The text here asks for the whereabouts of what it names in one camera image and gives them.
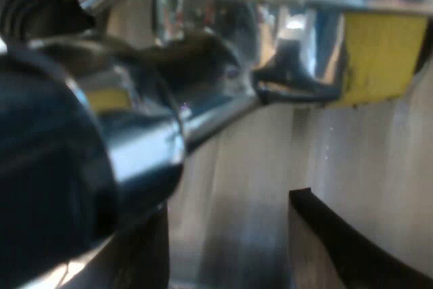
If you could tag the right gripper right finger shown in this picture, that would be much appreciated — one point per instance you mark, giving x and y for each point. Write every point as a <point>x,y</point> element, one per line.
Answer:
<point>341,255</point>

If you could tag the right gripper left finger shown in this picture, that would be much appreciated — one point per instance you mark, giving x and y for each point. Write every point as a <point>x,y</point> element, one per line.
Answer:
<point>152,255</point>

